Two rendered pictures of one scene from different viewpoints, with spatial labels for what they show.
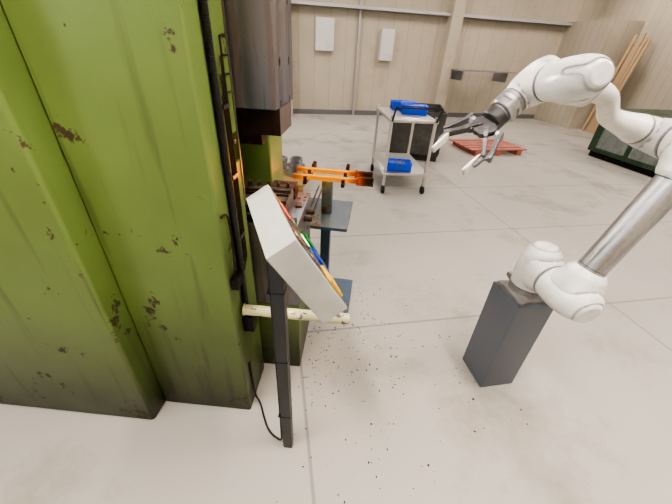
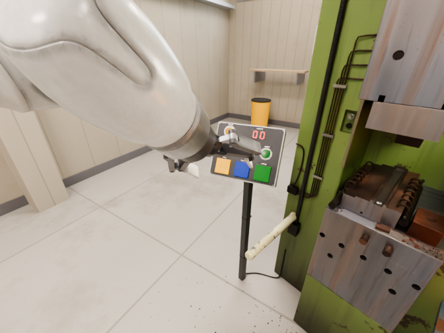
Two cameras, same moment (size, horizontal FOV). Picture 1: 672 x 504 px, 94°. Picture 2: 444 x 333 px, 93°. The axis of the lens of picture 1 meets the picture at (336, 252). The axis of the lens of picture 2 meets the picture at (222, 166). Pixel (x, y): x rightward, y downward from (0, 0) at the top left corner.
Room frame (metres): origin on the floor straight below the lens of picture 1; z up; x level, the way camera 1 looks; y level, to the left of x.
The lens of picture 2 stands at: (1.35, -0.67, 1.51)
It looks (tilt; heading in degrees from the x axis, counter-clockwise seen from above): 28 degrees down; 134
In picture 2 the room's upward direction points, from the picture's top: straight up
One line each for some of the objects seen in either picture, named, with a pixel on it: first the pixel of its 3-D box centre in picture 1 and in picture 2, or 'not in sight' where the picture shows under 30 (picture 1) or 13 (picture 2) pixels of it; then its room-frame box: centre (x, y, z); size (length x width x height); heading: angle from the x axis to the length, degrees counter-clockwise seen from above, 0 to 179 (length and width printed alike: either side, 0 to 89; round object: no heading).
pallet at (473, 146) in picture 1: (485, 146); not in sight; (6.50, -2.86, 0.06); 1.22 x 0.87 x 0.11; 101
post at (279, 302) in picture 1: (283, 369); (245, 224); (0.75, 0.17, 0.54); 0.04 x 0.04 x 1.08; 87
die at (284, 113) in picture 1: (233, 114); (415, 110); (1.31, 0.43, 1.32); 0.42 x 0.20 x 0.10; 87
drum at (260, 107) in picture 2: not in sight; (259, 114); (-1.27, 3.22, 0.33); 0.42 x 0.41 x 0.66; 12
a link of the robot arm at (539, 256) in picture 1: (538, 265); not in sight; (1.20, -0.93, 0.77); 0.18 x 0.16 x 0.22; 8
